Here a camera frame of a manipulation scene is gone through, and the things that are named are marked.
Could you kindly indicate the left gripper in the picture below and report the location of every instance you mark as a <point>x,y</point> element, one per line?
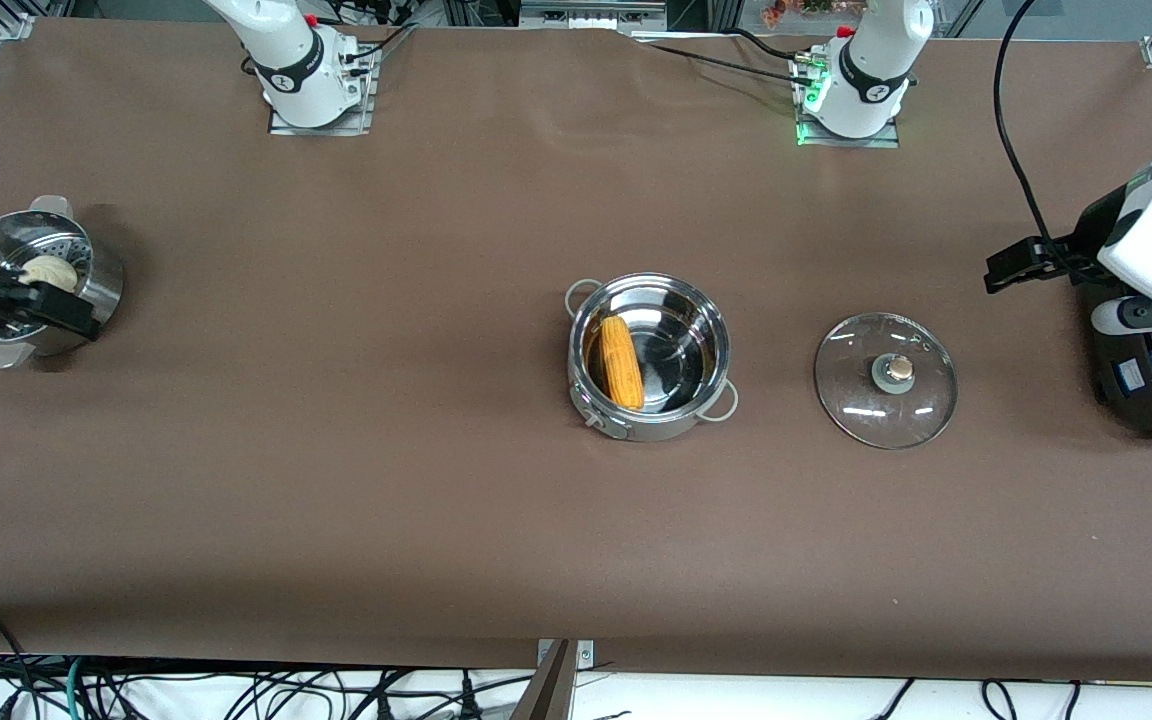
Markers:
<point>1084,252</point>

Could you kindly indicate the glass lid with gold knob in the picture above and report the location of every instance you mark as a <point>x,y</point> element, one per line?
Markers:
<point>866,400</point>

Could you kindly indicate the yellow corn cob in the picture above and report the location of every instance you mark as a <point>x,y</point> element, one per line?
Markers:
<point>621,365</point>

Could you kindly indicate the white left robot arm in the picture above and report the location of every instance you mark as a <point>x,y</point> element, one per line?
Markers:
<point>876,60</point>

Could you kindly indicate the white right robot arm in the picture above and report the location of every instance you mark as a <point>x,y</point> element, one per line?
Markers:
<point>296,70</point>

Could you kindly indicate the steel steamer pot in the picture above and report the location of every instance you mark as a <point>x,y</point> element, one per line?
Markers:
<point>101,290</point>

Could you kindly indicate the white steamed bun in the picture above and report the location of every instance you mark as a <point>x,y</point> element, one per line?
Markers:
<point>54,270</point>

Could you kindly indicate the brown table cover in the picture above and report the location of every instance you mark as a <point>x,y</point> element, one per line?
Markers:
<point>336,520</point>

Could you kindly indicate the grey metal box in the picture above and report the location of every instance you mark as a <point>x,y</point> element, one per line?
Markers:
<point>591,12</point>

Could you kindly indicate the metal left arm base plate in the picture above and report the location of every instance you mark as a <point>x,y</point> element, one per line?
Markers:
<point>886,141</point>

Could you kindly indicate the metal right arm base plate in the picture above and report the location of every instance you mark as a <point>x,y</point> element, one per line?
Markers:
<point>281,128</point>

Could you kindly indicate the metal table bracket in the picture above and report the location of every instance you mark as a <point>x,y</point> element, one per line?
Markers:
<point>586,655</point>

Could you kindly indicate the grey camera pole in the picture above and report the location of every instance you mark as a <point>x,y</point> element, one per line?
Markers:
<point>548,695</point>

